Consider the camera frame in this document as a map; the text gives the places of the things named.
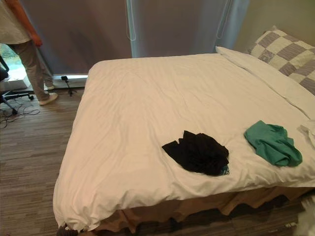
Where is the tan bed skirt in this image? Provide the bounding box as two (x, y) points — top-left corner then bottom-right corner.
(57, 186), (315, 236)

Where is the white duvet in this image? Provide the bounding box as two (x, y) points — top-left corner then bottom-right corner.
(53, 53), (315, 233)

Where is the black garment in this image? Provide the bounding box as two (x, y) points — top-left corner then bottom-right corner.
(161, 130), (230, 177)

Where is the grey roller blind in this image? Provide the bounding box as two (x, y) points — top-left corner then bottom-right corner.
(14, 0), (251, 76)

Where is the green garment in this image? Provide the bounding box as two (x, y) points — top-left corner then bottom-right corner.
(244, 120), (303, 167)

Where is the grey white checkered pillow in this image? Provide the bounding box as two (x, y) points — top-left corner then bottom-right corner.
(248, 25), (315, 95)

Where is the person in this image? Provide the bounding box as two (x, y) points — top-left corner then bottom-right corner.
(0, 0), (59, 106)

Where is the black office chair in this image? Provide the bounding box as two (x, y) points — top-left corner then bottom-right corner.
(0, 54), (35, 115)

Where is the white fluffy rug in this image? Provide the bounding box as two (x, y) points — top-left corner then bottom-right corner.
(297, 198), (315, 236)

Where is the small camera on tripod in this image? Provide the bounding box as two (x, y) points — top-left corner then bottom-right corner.
(61, 76), (78, 97)

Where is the black floor cable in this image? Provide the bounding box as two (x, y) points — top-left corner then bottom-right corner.
(0, 102), (41, 129)

